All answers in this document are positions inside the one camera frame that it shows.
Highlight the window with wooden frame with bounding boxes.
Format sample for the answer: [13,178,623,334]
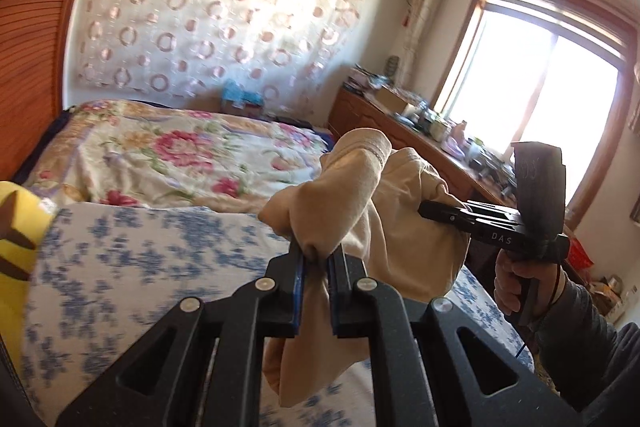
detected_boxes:
[435,0,639,229]

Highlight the teal box by curtain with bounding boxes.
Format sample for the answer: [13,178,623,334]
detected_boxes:
[221,80,264,117]

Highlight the beige printed t-shirt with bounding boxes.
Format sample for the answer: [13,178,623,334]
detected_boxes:
[258,128,470,407]

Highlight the cardboard box on sideboard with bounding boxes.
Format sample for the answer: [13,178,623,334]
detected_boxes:
[374,87,414,115]

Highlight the circle patterned sheer curtain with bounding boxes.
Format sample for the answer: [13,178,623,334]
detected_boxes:
[64,0,362,118]

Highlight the wooden slatted wardrobe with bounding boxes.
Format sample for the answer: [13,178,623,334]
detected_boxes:
[1,0,74,180]

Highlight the beige side curtain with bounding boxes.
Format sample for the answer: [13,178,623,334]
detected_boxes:
[397,0,440,88]

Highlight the person's right hand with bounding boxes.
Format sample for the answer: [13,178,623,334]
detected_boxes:
[494,251,566,319]

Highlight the blue floral white bedspread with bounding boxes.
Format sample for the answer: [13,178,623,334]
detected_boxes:
[14,204,536,427]

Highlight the person's right forearm dark sleeve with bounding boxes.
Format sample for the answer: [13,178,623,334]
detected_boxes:
[534,281,639,426]

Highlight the pink floral quilt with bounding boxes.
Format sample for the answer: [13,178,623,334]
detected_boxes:
[25,100,328,213]

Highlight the yellow plush toy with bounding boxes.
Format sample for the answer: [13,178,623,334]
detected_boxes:
[0,181,56,373]

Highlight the wooden sideboard cabinet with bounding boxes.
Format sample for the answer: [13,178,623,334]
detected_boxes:
[328,88,515,207]

